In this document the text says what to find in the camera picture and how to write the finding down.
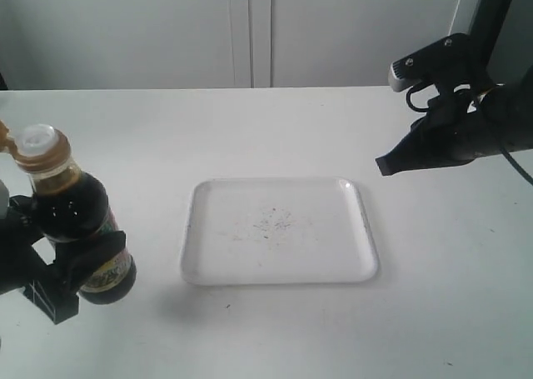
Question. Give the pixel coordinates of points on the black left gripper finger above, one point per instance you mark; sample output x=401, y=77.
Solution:
x=93, y=266
x=25, y=206

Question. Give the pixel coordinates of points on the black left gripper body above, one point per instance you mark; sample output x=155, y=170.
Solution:
x=23, y=270

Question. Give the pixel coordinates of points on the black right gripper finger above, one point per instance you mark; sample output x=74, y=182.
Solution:
x=422, y=148

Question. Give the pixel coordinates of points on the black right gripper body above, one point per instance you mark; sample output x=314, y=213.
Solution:
x=503, y=122

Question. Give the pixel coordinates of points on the dark soy sauce bottle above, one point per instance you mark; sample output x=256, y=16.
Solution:
x=69, y=205

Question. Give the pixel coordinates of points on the white plastic tray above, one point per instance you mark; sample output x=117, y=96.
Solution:
x=277, y=231

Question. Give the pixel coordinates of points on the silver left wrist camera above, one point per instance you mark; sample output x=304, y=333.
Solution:
x=4, y=200

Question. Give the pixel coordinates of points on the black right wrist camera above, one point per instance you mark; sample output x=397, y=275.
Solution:
x=450, y=61

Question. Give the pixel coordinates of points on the dark vertical post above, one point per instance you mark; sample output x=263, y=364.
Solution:
x=495, y=39

